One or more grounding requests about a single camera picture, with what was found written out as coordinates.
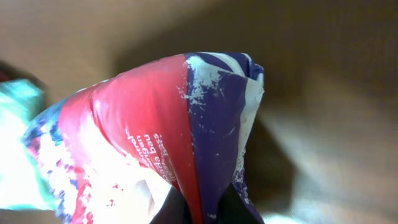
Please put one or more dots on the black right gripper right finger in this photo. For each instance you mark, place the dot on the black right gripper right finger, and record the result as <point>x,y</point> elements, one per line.
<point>231,209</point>

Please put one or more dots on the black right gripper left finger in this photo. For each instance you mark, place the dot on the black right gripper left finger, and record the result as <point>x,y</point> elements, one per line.
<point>175,210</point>

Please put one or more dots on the red purple pad package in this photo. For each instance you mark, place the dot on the red purple pad package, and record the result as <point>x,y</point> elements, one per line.
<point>111,152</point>

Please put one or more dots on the teal wet wipes packet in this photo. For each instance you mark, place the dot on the teal wet wipes packet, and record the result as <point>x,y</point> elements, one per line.
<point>21,185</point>

